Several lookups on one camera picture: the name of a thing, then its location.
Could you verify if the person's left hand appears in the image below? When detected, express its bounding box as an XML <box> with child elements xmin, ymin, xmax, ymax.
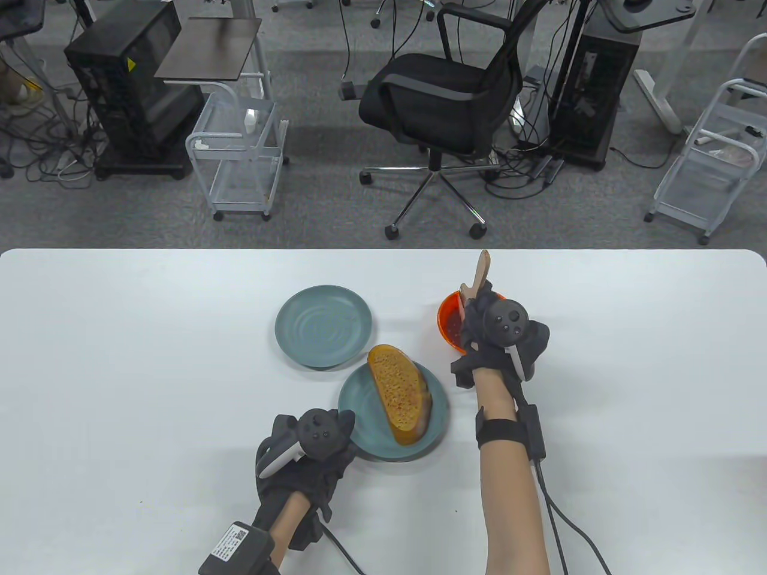
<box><xmin>256</xmin><ymin>410</ymin><xmax>357</xmax><ymax>522</ymax></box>

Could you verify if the person's right hand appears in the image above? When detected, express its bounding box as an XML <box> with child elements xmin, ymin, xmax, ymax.
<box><xmin>451</xmin><ymin>292</ymin><xmax>525</xmax><ymax>390</ymax></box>

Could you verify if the wooden brush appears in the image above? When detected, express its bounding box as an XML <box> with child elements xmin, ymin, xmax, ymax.
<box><xmin>460</xmin><ymin>250</ymin><xmax>492</xmax><ymax>306</ymax></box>

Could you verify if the teal round plate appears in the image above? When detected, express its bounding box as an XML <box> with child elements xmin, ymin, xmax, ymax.
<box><xmin>275</xmin><ymin>285</ymin><xmax>373</xmax><ymax>370</ymax></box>
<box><xmin>339</xmin><ymin>361</ymin><xmax>450</xmax><ymax>462</ymax></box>

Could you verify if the toasted bread slice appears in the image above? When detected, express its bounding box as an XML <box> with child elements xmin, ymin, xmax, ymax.
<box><xmin>367</xmin><ymin>344</ymin><xmax>433</xmax><ymax>447</ymax></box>

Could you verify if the person's right forearm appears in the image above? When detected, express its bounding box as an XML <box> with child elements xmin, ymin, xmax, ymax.
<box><xmin>476</xmin><ymin>368</ymin><xmax>551</xmax><ymax>575</ymax></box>

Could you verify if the person's left forearm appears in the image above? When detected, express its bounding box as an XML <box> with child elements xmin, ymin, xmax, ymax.
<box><xmin>270</xmin><ymin>494</ymin><xmax>312</xmax><ymax>567</ymax></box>

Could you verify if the black round controller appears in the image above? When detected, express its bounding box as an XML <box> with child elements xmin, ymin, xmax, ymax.
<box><xmin>256</xmin><ymin>408</ymin><xmax>354</xmax><ymax>480</ymax></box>
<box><xmin>482</xmin><ymin>298</ymin><xmax>551</xmax><ymax>381</ymax></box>

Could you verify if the orange plastic bowl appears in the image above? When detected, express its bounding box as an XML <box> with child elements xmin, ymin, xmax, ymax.
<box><xmin>437</xmin><ymin>292</ymin><xmax>474</xmax><ymax>354</ymax></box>

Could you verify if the black power strip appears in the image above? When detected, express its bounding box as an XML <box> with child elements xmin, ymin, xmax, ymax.
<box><xmin>530</xmin><ymin>157</ymin><xmax>564</xmax><ymax>183</ymax></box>

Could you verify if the black office chair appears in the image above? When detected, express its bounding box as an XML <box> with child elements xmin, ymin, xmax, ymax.
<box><xmin>358</xmin><ymin>0</ymin><xmax>552</xmax><ymax>240</ymax></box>

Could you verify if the white-legged grey desk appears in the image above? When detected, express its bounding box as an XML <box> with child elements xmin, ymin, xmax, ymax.
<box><xmin>599</xmin><ymin>0</ymin><xmax>720</xmax><ymax>135</ymax></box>

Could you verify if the dark brown side table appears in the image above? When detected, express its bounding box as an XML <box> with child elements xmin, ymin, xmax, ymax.
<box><xmin>154</xmin><ymin>0</ymin><xmax>270</xmax><ymax>99</ymax></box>

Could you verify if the black computer tower yellow sticker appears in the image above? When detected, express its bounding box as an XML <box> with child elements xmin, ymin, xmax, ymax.
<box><xmin>64</xmin><ymin>2</ymin><xmax>204</xmax><ymax>180</ymax></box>

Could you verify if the dark desk with grey leg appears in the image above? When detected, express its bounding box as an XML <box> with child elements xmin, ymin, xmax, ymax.
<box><xmin>0</xmin><ymin>0</ymin><xmax>73</xmax><ymax>138</ymax></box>

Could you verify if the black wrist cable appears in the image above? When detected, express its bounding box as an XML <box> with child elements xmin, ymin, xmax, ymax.
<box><xmin>530</xmin><ymin>458</ymin><xmax>612</xmax><ymax>575</ymax></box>
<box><xmin>321</xmin><ymin>521</ymin><xmax>366</xmax><ymax>575</ymax></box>

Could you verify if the black wrist camera with strap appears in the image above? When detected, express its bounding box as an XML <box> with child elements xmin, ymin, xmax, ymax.
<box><xmin>476</xmin><ymin>404</ymin><xmax>547</xmax><ymax>462</ymax></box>

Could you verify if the black wrist camera white label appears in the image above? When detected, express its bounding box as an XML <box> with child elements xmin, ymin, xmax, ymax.
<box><xmin>199</xmin><ymin>521</ymin><xmax>276</xmax><ymax>575</ymax></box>

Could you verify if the white wire trolley cart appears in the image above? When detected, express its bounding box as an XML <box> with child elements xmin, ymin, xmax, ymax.
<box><xmin>185</xmin><ymin>81</ymin><xmax>290</xmax><ymax>222</ymax></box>
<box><xmin>644</xmin><ymin>33</ymin><xmax>767</xmax><ymax>245</ymax></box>

